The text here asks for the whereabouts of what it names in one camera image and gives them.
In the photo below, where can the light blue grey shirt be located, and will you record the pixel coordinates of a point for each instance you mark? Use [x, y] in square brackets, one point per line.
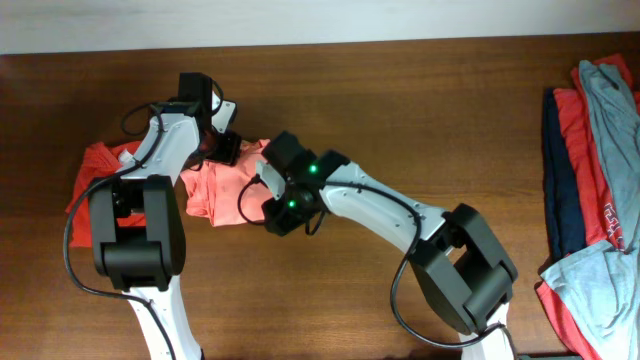
[599, 285]

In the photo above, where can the coral pink t-shirt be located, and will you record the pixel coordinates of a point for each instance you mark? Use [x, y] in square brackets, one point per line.
[213, 191]

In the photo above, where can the red t-shirt in pile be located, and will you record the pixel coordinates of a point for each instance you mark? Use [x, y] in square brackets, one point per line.
[597, 205]

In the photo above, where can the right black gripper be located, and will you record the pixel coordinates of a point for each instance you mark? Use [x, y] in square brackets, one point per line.
[281, 221]

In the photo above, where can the dark navy shirt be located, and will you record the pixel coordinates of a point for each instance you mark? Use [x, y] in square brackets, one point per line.
[563, 215]

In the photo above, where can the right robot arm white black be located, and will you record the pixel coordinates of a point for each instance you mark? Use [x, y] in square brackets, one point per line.
[463, 271]

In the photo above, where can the folded orange red printed shirt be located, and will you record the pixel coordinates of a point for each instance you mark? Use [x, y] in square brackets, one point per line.
[99, 160]

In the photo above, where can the grey t-shirt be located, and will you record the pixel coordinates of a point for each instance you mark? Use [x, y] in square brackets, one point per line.
[615, 126]

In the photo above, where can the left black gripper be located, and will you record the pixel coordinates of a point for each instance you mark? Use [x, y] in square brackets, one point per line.
[227, 151]

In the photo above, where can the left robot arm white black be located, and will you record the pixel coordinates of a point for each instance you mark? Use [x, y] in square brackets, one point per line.
[138, 238]

